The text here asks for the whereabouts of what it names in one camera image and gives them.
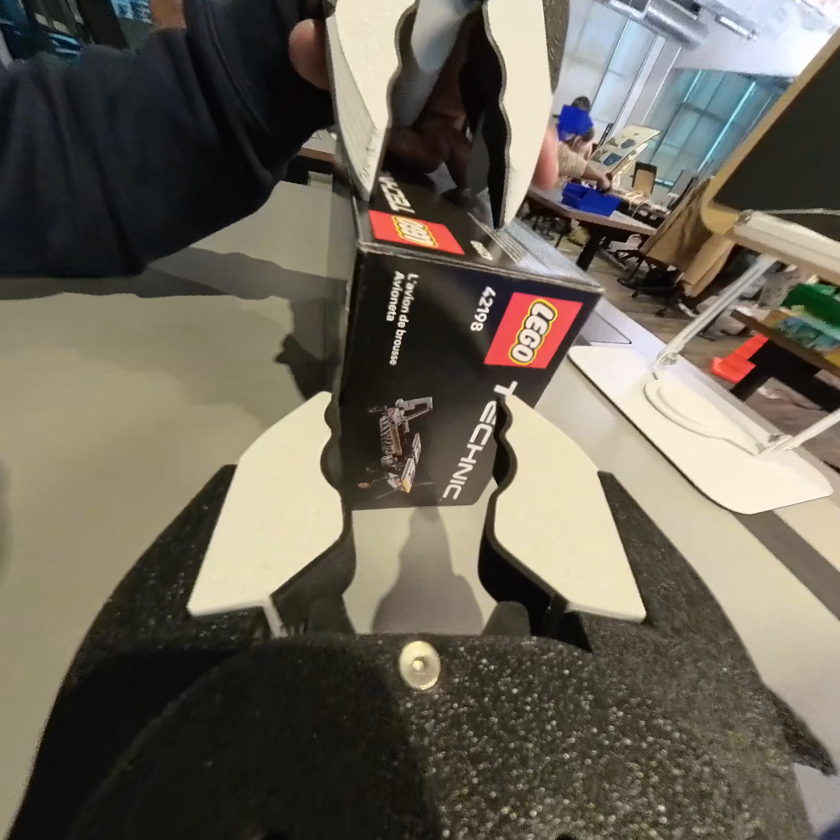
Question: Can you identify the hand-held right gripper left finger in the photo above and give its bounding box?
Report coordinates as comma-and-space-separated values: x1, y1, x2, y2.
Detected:
186, 392, 356, 618

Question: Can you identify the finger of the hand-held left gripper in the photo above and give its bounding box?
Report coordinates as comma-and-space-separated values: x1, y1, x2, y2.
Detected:
481, 0, 557, 231
325, 0, 421, 202

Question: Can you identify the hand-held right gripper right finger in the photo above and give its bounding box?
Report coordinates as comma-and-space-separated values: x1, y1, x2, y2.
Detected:
478, 402, 648, 623

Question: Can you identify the black toy brick box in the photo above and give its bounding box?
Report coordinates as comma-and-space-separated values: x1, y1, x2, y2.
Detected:
331, 172, 605, 511

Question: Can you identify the person's left forearm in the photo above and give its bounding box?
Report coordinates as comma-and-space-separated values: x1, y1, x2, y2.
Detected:
0, 0, 337, 280

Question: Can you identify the grey desk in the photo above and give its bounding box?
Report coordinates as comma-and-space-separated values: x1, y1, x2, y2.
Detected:
0, 177, 840, 808

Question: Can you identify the tan display board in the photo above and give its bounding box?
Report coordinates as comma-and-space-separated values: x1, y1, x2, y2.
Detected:
591, 126, 660, 172

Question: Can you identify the blue plastic bin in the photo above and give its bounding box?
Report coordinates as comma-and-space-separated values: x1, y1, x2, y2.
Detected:
561, 182, 622, 217

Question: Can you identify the brown office table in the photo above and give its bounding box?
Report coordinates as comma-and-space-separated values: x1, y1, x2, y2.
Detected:
525, 187, 658, 271

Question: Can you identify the tan coat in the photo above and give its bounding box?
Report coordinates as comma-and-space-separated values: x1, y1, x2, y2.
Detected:
640, 177, 742, 299

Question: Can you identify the orange cone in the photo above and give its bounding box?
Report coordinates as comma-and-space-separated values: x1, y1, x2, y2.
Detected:
712, 333, 770, 383

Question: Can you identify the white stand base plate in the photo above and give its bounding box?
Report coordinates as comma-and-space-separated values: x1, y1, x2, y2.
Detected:
567, 209, 840, 515

